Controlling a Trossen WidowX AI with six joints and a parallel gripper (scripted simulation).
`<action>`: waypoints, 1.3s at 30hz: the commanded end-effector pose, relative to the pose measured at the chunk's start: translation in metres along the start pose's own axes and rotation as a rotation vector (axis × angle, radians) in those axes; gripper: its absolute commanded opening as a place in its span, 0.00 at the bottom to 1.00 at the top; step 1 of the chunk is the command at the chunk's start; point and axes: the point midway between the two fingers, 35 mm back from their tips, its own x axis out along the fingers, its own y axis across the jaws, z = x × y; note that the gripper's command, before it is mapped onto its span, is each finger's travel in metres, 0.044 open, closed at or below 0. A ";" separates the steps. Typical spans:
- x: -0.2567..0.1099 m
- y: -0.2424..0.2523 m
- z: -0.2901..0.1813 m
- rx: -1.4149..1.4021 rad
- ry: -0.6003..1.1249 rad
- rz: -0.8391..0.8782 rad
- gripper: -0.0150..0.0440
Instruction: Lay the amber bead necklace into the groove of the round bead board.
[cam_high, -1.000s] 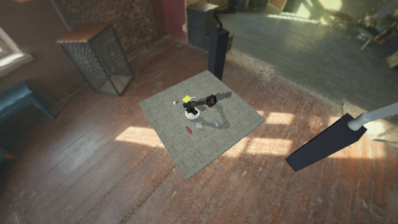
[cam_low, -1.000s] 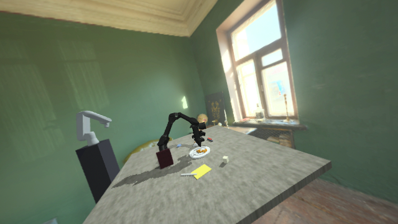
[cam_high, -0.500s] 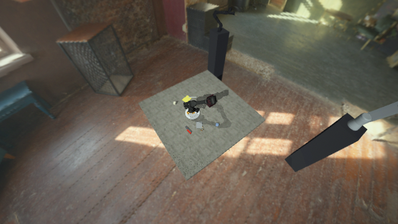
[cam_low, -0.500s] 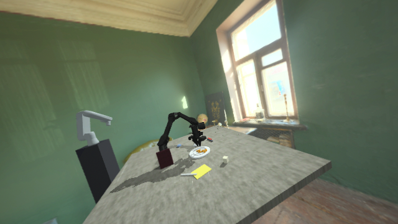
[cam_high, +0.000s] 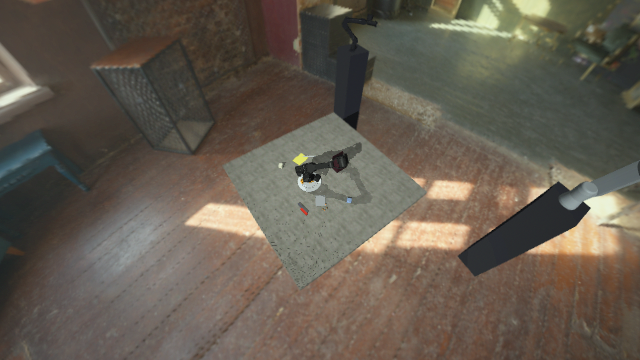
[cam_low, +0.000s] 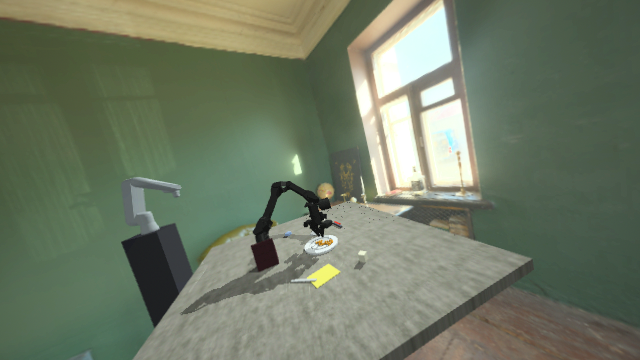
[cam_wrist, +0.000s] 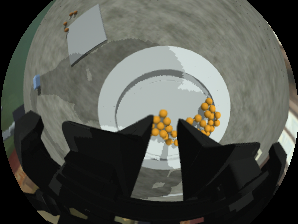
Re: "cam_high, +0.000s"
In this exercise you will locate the yellow flat rectangular pad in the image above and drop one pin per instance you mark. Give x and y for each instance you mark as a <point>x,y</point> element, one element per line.
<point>300,159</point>

